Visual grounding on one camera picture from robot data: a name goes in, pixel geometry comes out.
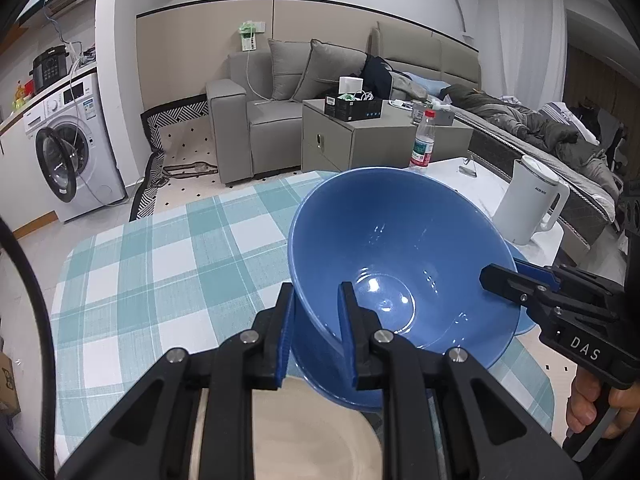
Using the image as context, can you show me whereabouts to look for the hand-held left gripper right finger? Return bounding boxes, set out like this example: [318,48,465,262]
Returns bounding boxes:
[339,282,581,480]

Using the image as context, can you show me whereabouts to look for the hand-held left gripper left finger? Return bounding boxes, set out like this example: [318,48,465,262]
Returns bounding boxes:
[59,282,297,480]

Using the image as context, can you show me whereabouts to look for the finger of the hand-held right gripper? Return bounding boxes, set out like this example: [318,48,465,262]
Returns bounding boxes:
[515,257,559,291]
[480,264,549,311]

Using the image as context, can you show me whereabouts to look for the blue bowl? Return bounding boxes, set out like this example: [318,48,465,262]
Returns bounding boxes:
[288,167,521,409]
[512,250,537,337]

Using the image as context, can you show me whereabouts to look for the cream plate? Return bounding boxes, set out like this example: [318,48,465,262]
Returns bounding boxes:
[200,377,384,480]

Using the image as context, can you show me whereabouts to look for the person's right hand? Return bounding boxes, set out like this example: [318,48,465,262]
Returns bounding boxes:
[567,373,640,439]

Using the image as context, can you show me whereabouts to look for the teal checked tablecloth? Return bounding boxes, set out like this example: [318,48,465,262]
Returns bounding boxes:
[50,170,556,472]

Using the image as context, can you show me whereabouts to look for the grey blanket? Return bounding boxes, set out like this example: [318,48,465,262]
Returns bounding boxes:
[439,82,622,212]

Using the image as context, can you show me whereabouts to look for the clear water bottle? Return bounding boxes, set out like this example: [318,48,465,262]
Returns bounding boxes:
[409,109,437,174]

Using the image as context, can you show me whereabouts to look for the grey side cabinet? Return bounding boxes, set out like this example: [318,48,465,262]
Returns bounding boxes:
[301,98,474,174]

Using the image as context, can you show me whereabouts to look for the grey sofa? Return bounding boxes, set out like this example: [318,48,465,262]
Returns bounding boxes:
[206,21,482,186]

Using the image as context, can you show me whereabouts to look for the black box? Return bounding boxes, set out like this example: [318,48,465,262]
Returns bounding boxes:
[324,95,384,122]

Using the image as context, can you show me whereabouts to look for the white curtain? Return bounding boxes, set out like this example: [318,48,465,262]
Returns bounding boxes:
[492,0,569,107]

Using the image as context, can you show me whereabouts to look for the dark jacket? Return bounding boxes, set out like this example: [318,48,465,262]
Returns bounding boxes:
[361,54,397,99]

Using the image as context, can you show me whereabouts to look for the grey cushion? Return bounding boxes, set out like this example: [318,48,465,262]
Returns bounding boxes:
[267,38,314,101]
[291,39,369,104]

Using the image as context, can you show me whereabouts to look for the white washing machine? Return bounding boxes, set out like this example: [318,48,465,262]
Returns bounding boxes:
[22,67,126,224]

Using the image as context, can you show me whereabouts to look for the cardboard box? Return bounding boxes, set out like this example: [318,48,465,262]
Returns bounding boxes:
[0,350,21,417]

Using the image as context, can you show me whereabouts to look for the black pressure cooker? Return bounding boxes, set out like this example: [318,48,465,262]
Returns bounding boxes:
[31,45,70,94]

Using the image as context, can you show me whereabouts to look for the range hood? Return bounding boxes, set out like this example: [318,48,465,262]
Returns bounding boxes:
[42,0,95,17]

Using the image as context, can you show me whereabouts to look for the black cable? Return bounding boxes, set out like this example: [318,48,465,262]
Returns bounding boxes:
[0,215,54,480]

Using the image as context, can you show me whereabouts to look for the green white wall device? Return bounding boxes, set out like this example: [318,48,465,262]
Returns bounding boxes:
[237,21,259,52]

